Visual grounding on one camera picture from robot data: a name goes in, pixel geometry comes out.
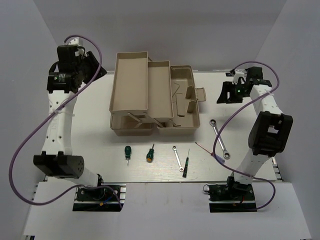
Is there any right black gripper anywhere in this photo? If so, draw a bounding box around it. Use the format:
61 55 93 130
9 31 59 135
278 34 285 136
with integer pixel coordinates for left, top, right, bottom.
216 81 249 104

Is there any large silver ratchet wrench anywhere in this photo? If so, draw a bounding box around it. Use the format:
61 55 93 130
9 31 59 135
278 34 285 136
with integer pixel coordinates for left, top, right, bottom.
209 119 231 160

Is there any beige plastic toolbox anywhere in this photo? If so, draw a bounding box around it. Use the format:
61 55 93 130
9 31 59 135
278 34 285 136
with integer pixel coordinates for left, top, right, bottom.
109 51 206 136

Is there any red blue screwdriver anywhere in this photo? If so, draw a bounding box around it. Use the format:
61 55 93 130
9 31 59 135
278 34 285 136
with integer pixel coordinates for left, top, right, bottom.
195 142 225 164

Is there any small silver ratchet wrench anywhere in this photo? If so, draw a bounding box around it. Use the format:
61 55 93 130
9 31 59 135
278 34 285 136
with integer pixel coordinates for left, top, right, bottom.
172 145 184 172

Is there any stubby green screwdriver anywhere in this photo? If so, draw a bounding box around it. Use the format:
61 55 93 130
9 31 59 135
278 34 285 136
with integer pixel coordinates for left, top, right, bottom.
124 145 132 166

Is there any black green precision screwdriver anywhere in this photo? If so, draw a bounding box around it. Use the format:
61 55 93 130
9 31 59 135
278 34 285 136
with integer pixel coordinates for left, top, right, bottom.
182 150 190 178

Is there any green orange screwdriver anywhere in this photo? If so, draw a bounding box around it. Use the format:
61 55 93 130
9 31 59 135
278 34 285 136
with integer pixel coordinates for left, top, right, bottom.
146 144 155 163

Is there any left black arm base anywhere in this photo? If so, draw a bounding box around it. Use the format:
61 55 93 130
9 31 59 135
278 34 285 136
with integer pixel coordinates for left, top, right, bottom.
72 183 126 212

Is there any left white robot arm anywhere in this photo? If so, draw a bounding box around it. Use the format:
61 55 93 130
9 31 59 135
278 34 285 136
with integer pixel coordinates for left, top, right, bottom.
33 43 107 200

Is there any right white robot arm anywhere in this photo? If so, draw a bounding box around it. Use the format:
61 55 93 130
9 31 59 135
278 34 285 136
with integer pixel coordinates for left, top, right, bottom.
217 66 293 200

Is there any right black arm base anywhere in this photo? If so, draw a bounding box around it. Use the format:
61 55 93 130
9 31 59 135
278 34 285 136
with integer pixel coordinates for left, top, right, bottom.
202 183 257 213

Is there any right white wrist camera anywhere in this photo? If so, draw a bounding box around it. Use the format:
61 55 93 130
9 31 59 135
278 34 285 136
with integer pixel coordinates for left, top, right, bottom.
230 69 246 85

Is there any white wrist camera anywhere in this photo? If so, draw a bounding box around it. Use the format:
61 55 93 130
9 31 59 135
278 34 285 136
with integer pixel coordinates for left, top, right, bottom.
64 37 85 52
230 69 246 85

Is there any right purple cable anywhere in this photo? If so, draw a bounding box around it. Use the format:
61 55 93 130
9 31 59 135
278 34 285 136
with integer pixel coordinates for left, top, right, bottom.
212 60 280 210

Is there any purple cable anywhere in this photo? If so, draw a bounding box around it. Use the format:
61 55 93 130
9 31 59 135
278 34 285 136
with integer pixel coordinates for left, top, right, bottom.
212 60 280 210
8 34 123 210

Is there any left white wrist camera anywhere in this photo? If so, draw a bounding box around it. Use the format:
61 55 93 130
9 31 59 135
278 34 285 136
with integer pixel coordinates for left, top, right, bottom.
64 37 85 52

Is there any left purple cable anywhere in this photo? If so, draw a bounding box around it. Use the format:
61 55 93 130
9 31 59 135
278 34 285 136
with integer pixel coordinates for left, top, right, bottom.
8 34 123 210

